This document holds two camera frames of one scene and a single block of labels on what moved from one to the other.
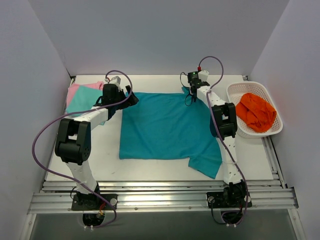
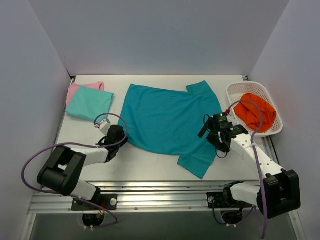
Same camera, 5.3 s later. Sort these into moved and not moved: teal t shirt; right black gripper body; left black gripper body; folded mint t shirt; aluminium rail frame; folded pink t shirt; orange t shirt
Moved: teal t shirt; left black gripper body; right black gripper body
Not moved: aluminium rail frame; orange t shirt; folded pink t shirt; folded mint t shirt
